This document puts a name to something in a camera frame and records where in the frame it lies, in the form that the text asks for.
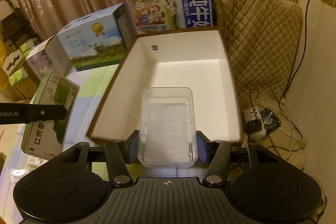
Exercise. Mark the white appliance box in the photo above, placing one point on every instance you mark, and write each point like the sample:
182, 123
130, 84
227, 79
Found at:
49, 55

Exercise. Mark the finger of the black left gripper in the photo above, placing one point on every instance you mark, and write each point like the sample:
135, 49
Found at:
23, 113

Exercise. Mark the checked bed sheet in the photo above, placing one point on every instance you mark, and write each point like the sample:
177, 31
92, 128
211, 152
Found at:
93, 84

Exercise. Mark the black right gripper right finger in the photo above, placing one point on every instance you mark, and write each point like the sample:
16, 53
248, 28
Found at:
203, 150

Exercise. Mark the green tissue cardboard box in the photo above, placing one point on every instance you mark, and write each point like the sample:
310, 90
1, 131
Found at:
15, 64

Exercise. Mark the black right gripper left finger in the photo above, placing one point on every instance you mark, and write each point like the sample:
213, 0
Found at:
131, 147

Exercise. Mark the small black fan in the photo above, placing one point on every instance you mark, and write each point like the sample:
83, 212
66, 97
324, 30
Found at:
270, 121

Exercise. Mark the brown white storage box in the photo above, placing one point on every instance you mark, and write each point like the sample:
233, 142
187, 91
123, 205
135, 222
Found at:
195, 58

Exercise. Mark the blue milk carton box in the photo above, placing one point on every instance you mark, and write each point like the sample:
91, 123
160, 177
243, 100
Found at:
161, 15

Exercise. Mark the white power strip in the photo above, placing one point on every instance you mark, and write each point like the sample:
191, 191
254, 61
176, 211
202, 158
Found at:
254, 124

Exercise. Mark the green cow milk box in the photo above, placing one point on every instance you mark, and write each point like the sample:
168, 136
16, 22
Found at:
98, 39

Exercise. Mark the white green ointment box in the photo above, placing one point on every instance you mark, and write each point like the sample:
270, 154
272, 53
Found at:
45, 139

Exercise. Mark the clear plastic container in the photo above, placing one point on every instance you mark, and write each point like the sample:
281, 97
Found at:
167, 130

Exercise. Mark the beige quilted cushion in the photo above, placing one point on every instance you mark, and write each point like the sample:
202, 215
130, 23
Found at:
261, 38

